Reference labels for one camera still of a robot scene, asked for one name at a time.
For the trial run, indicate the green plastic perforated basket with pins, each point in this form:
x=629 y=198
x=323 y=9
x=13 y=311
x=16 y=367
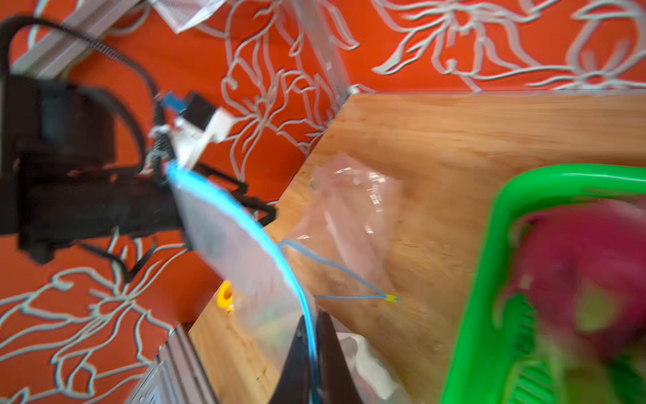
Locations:
x=494 y=358

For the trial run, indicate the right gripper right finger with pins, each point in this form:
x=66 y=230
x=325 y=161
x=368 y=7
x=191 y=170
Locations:
x=337 y=386

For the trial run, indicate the pink dragon fruit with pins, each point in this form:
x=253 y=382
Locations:
x=582 y=269

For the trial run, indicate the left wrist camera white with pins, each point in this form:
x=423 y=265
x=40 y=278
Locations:
x=197 y=123

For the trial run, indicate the white mesh wall basket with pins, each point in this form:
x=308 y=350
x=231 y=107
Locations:
x=182 y=15

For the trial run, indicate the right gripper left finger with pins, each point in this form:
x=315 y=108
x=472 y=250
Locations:
x=295 y=379

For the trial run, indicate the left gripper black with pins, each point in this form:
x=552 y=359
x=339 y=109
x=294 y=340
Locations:
x=48 y=210

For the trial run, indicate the clear zip bag blue seal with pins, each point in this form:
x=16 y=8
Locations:
x=339 y=246

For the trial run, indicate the yellow tape roll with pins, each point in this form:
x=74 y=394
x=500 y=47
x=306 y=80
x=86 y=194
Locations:
x=224 y=297

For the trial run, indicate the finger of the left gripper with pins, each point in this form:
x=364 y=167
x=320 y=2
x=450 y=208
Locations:
x=267 y=213

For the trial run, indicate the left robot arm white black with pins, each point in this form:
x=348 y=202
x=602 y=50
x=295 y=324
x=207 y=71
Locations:
x=76 y=164

